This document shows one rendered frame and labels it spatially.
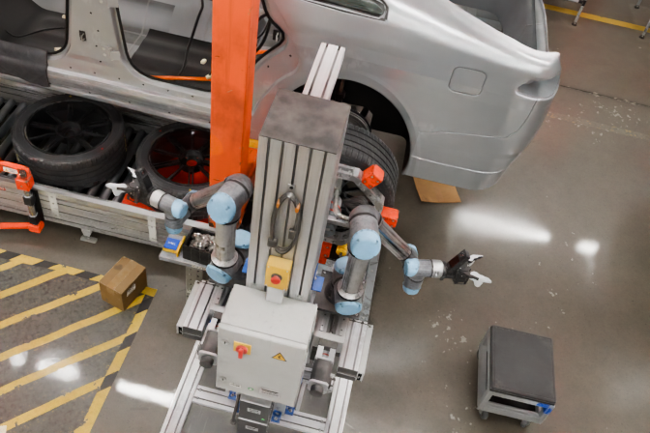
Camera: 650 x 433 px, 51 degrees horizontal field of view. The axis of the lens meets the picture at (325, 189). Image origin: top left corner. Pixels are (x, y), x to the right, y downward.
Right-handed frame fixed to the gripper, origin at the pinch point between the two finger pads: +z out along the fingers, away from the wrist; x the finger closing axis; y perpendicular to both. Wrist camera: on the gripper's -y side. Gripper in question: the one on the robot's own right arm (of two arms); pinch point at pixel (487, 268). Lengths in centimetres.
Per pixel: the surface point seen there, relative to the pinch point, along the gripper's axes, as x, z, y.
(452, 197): -172, 46, 100
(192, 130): -163, -138, 53
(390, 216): -62, -29, 27
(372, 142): -84, -40, -2
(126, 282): -72, -166, 97
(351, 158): -71, -52, -1
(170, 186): -113, -145, 58
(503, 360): -20, 39, 88
